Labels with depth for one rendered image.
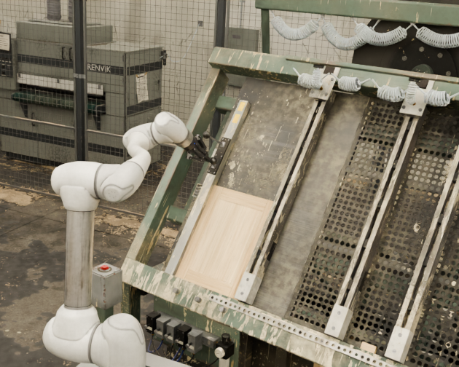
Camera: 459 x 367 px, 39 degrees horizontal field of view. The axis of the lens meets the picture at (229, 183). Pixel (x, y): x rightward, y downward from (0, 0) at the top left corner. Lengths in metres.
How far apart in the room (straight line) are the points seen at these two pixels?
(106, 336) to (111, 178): 0.58
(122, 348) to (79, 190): 0.60
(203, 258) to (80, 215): 0.85
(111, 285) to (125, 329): 0.69
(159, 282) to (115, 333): 0.75
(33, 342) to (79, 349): 1.88
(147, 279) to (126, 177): 0.94
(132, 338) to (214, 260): 0.77
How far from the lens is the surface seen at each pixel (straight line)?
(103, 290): 3.13
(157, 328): 3.10
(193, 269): 3.15
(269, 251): 2.96
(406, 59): 3.49
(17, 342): 4.46
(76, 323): 2.55
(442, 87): 2.98
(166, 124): 2.83
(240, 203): 3.14
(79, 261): 2.51
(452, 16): 3.36
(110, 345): 2.50
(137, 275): 3.27
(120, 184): 2.36
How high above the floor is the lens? 2.29
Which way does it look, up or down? 18 degrees down
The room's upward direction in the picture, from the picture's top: 3 degrees clockwise
